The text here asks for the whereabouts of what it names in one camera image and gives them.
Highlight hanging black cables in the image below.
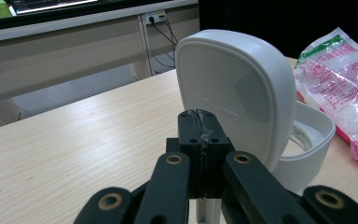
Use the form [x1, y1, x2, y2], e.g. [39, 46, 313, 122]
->
[148, 15, 181, 70]

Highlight pink and clear plastic bag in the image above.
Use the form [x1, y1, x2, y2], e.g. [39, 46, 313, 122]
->
[293, 27, 358, 161]

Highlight white wall socket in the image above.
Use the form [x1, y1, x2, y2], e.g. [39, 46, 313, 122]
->
[144, 9, 167, 26]

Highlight white lidded container with handle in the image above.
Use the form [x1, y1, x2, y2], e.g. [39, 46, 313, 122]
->
[174, 29, 337, 224]

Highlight green box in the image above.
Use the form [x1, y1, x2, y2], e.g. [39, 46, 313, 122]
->
[0, 0, 13, 20]

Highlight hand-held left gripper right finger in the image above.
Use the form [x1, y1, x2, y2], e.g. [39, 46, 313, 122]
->
[202, 110, 235, 199]

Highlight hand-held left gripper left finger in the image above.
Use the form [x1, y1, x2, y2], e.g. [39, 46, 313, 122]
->
[166, 109, 204, 199]

